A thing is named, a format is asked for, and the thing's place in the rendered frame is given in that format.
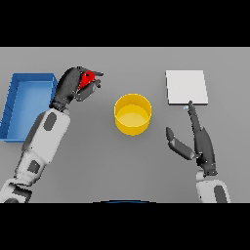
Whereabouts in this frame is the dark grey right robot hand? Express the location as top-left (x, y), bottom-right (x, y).
top-left (165, 100), bottom-right (219, 178)

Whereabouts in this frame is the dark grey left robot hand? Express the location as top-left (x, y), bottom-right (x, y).
top-left (49, 65), bottom-right (104, 113)

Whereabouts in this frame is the red beaker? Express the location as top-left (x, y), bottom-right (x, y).
top-left (78, 70), bottom-right (96, 91)

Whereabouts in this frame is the pale square measuring scale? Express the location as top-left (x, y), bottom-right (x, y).
top-left (164, 69), bottom-right (209, 106)

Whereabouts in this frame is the yellow bowl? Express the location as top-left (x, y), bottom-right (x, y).
top-left (113, 93), bottom-right (153, 137)

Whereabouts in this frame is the blue tray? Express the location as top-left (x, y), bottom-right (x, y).
top-left (0, 72), bottom-right (59, 144)

